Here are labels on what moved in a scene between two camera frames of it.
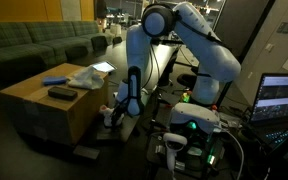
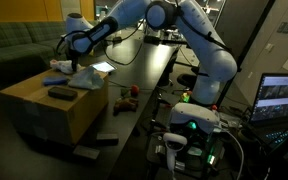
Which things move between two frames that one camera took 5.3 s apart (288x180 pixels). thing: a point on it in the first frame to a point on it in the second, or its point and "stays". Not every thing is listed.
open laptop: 278,114 stays
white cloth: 107,115 to 66,66
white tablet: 104,66 stays
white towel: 87,78 stays
